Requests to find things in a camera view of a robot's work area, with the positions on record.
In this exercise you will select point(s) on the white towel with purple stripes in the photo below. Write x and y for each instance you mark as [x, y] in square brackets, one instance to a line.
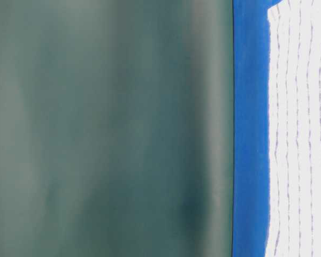
[294, 108]

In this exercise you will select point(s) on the blue cloth mat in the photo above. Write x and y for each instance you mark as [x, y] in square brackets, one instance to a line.
[251, 209]

